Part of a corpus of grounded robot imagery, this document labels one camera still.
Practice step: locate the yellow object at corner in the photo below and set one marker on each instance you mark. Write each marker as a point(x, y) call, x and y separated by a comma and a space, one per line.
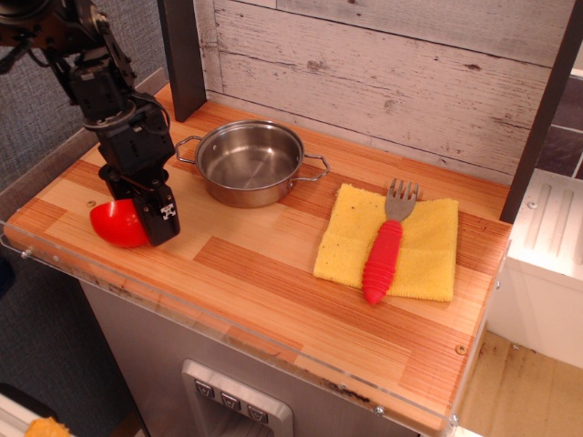
point(46, 427)

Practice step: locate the dark right upright post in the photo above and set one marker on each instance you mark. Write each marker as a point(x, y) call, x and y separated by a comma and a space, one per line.
point(556, 84)

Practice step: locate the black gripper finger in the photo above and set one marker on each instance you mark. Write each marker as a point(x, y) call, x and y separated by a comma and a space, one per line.
point(158, 214)

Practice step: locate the yellow folded cloth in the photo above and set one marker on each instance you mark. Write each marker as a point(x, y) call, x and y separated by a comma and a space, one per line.
point(412, 258)

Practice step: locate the red plastic tomato half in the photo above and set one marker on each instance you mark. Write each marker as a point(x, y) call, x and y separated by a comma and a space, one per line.
point(117, 223)

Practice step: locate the stainless steel pot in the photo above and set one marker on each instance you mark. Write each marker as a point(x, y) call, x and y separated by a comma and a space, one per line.
point(251, 163)

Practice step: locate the silver dispenser panel with buttons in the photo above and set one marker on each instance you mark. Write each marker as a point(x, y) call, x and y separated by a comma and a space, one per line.
point(222, 406)

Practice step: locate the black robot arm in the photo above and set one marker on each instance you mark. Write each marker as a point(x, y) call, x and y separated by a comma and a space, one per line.
point(76, 42)

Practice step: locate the clear acrylic edge guard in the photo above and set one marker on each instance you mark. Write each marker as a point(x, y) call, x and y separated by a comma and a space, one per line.
point(150, 333)

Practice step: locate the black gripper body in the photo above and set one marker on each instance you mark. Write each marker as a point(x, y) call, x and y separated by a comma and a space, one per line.
point(136, 146)

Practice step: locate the fork with red handle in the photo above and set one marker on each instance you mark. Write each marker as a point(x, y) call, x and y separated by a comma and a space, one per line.
point(380, 267)

